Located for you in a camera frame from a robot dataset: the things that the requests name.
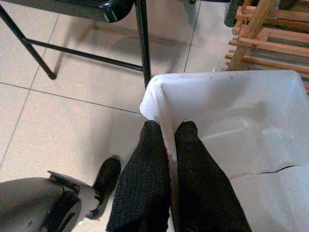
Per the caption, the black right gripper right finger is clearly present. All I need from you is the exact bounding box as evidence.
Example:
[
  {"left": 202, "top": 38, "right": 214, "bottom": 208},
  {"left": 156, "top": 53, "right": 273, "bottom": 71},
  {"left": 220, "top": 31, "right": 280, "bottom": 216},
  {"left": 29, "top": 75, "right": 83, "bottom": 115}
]
[{"left": 171, "top": 120, "right": 253, "bottom": 232}]

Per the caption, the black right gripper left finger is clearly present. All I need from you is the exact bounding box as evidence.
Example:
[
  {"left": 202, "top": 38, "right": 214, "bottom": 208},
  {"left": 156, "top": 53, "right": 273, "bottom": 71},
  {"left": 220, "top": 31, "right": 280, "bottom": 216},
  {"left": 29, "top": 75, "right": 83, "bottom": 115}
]
[{"left": 106, "top": 120, "right": 172, "bottom": 232}]

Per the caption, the white plastic tray bin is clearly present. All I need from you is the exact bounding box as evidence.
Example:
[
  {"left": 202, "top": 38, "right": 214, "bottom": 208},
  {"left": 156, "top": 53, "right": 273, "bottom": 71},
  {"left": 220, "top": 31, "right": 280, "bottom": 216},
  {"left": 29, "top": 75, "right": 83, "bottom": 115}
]
[{"left": 139, "top": 70, "right": 309, "bottom": 232}]

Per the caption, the silver black robot leg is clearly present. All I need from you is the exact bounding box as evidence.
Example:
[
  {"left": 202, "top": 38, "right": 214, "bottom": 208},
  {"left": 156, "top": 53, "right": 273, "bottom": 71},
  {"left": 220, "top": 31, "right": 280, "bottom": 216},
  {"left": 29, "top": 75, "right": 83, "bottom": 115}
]
[{"left": 0, "top": 170, "right": 97, "bottom": 232}]

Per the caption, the wooden slatted rack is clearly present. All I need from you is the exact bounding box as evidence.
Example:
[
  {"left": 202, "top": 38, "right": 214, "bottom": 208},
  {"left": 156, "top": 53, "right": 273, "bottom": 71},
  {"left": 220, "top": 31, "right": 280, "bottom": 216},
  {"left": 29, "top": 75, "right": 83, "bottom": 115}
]
[{"left": 221, "top": 0, "right": 309, "bottom": 91}]

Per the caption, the black metal frame chair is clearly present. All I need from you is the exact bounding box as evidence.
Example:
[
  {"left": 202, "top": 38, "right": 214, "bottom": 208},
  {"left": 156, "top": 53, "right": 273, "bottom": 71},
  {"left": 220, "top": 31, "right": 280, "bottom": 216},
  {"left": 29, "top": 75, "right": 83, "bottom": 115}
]
[{"left": 0, "top": 0, "right": 153, "bottom": 89}]

